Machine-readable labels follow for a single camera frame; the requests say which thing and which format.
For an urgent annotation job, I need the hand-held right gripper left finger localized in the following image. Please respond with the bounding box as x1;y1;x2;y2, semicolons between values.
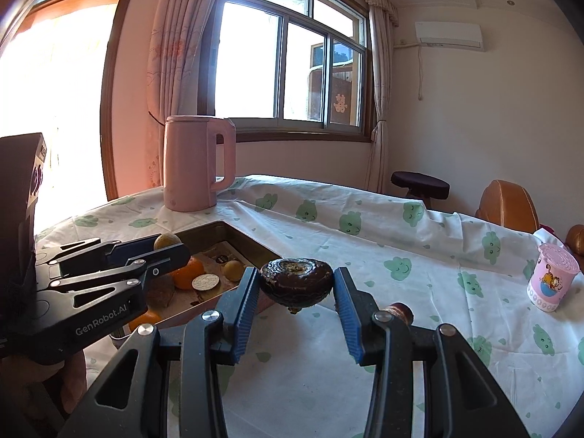
57;267;261;438

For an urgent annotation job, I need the white pink cloth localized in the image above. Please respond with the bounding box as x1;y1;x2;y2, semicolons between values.
533;225;572;251

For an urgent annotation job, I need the wrinkled dark passion fruit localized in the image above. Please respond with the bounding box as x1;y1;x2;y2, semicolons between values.
258;257;334;314

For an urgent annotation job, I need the dark round stool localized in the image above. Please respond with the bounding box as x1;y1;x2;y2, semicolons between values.
391;170;450;211

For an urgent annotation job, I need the small smooth orange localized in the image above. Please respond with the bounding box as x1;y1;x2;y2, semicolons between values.
172;256;205;291

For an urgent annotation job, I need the beige narrow curtain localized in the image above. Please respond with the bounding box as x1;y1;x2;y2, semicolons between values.
364;4;399;195

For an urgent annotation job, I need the bumpy orange mandarin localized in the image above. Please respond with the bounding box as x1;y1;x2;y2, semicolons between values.
128;310;163;333

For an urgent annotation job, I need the round cracker in tin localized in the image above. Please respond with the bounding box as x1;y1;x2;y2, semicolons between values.
191;274;221;292

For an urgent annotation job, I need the white air conditioner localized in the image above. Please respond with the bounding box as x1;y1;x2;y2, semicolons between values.
414;20;485;52

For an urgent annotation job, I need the small tan round fruit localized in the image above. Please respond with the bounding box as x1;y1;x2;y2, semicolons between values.
153;232;182;253

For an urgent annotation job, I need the pink electric kettle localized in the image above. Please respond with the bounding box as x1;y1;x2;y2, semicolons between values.
162;115;237;213

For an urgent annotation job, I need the dark cut fruit piece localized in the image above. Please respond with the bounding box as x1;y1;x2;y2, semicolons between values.
386;301;415;326

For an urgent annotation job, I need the printed paper leaflet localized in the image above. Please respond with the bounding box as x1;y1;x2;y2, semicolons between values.
181;241;250;307

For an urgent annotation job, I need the pink cartoon cup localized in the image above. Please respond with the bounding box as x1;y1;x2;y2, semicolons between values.
526;243;580;314

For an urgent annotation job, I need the pink tin box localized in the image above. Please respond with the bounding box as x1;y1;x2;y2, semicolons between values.
109;219;283;342

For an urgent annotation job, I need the white tablecloth green cloud print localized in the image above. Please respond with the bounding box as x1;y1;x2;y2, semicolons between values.
34;174;581;438

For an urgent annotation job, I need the large purple passion fruit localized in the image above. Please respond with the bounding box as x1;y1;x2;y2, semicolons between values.
146;278;177;312

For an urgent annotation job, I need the sliding glass window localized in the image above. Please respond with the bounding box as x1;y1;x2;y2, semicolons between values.
201;0;373;143

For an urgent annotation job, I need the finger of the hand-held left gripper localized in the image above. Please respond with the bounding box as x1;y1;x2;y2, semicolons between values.
35;236;157;284
49;242;192;293

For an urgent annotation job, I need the brown leather sofa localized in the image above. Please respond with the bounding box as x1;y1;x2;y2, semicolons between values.
474;179;584;257

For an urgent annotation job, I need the pink patterned curtain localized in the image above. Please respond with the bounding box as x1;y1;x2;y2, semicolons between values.
145;0;229;189

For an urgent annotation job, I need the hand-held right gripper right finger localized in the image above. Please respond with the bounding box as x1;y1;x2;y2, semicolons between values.
333;267;532;438

